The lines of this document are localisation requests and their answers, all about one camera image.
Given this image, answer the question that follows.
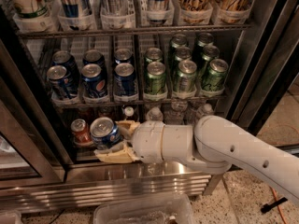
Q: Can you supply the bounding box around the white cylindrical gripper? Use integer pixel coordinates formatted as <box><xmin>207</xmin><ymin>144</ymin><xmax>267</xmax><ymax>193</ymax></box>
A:
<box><xmin>94</xmin><ymin>120</ymin><xmax>193</xmax><ymax>164</ymax></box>

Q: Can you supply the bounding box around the blue pepsi can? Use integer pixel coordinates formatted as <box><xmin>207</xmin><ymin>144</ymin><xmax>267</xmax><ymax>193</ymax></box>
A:
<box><xmin>90</xmin><ymin>117</ymin><xmax>122</xmax><ymax>150</ymax></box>
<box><xmin>81</xmin><ymin>63</ymin><xmax>107</xmax><ymax>98</ymax></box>
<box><xmin>52</xmin><ymin>50</ymin><xmax>78</xmax><ymax>77</ymax></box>
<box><xmin>47</xmin><ymin>65</ymin><xmax>78</xmax><ymax>100</ymax></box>
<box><xmin>82</xmin><ymin>49</ymin><xmax>106</xmax><ymax>70</ymax></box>

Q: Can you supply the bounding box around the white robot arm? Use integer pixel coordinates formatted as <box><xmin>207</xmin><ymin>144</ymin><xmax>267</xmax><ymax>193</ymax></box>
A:
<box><xmin>95</xmin><ymin>116</ymin><xmax>299</xmax><ymax>205</ymax></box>

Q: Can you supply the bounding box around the red soda can left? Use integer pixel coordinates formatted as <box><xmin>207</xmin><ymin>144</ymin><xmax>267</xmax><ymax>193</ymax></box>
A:
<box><xmin>71</xmin><ymin>119</ymin><xmax>92</xmax><ymax>145</ymax></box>

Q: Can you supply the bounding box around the clear water bottle middle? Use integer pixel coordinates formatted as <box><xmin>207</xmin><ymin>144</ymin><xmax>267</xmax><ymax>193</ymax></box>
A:
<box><xmin>164</xmin><ymin>101</ymin><xmax>188</xmax><ymax>125</ymax></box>

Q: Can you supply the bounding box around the clear water bottle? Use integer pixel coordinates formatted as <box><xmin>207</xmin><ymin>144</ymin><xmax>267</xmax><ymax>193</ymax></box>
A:
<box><xmin>196</xmin><ymin>104</ymin><xmax>214</xmax><ymax>119</ymax></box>
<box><xmin>164</xmin><ymin>101</ymin><xmax>188</xmax><ymax>125</ymax></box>
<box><xmin>146</xmin><ymin>107</ymin><xmax>164</xmax><ymax>121</ymax></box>

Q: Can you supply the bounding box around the green can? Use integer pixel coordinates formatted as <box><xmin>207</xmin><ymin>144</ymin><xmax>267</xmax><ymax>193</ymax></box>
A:
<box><xmin>201</xmin><ymin>59</ymin><xmax>228</xmax><ymax>91</ymax></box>
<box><xmin>145</xmin><ymin>62</ymin><xmax>166</xmax><ymax>95</ymax></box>
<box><xmin>169</xmin><ymin>34</ymin><xmax>188</xmax><ymax>52</ymax></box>
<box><xmin>198</xmin><ymin>45</ymin><xmax>220</xmax><ymax>71</ymax></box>
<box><xmin>144</xmin><ymin>48</ymin><xmax>164</xmax><ymax>65</ymax></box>
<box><xmin>173</xmin><ymin>47</ymin><xmax>192</xmax><ymax>66</ymax></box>
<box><xmin>194</xmin><ymin>32</ymin><xmax>214</xmax><ymax>50</ymax></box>
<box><xmin>173</xmin><ymin>60</ymin><xmax>197</xmax><ymax>93</ymax></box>

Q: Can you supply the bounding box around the stainless steel fridge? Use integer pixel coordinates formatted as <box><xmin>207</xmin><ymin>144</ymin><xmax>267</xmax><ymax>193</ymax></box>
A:
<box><xmin>0</xmin><ymin>0</ymin><xmax>299</xmax><ymax>215</ymax></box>

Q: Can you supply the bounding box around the glass fridge door right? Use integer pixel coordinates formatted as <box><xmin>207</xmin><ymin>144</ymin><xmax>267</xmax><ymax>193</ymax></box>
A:
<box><xmin>218</xmin><ymin>0</ymin><xmax>299</xmax><ymax>151</ymax></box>

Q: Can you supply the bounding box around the dark drink bottle white cap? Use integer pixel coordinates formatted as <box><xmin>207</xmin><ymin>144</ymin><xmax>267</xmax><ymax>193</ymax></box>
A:
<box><xmin>123</xmin><ymin>106</ymin><xmax>138</xmax><ymax>121</ymax></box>

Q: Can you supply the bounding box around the clear water bottle left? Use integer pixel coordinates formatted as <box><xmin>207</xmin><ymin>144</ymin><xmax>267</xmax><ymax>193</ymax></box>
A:
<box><xmin>146</xmin><ymin>107</ymin><xmax>164</xmax><ymax>121</ymax></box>

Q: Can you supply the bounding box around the clear plastic bin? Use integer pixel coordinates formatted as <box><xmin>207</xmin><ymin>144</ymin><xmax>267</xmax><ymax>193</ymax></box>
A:
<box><xmin>93</xmin><ymin>193</ymin><xmax>196</xmax><ymax>224</ymax></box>

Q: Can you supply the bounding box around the clear water bottle right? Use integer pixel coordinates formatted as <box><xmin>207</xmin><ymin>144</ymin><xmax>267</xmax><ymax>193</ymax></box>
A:
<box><xmin>196</xmin><ymin>104</ymin><xmax>214</xmax><ymax>119</ymax></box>

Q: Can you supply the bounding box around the black stand leg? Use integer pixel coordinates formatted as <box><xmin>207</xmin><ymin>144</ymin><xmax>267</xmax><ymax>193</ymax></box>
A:
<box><xmin>261</xmin><ymin>197</ymin><xmax>288</xmax><ymax>214</ymax></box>

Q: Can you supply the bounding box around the orange cable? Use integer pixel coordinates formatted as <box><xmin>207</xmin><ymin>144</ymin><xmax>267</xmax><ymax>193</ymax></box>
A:
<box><xmin>269</xmin><ymin>187</ymin><xmax>288</xmax><ymax>224</ymax></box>

